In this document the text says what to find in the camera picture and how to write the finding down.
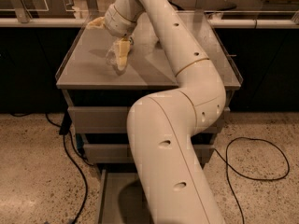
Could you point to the clear plastic water bottle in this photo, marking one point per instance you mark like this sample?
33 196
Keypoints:
110 54

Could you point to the grey middle drawer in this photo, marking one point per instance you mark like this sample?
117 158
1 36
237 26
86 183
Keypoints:
121 153

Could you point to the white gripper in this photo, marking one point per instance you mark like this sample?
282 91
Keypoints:
114 24

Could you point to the black power adapter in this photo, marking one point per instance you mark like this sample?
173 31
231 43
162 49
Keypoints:
65 125

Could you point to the grey drawer cabinet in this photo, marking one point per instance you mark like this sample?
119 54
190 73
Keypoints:
86 79

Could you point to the white horizontal rail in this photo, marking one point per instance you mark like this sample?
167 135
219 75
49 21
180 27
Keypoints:
237 24

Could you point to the grey top drawer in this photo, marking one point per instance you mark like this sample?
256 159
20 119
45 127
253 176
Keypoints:
121 119

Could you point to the grey drawer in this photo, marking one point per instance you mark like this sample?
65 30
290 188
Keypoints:
121 119
121 199
121 153

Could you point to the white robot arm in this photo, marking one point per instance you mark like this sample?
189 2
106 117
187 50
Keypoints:
173 181

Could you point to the grey bottom drawer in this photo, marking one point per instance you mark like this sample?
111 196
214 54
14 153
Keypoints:
121 199

